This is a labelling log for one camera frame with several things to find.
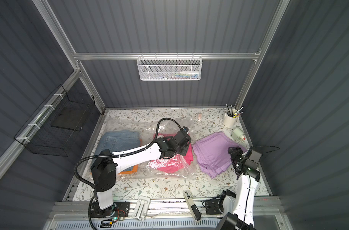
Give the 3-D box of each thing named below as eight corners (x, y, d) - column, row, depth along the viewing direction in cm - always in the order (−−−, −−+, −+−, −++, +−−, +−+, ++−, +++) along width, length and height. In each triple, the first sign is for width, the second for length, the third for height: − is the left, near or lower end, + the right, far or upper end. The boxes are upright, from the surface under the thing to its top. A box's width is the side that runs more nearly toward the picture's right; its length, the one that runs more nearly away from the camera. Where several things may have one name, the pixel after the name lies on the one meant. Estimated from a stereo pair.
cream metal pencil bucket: (223, 127, 110) (227, 117, 102) (221, 118, 116) (224, 108, 108) (235, 127, 110) (239, 117, 102) (232, 118, 116) (236, 108, 107)
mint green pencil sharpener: (232, 142, 101) (235, 137, 96) (229, 133, 107) (232, 127, 102) (242, 142, 101) (245, 137, 96) (239, 133, 107) (242, 127, 101)
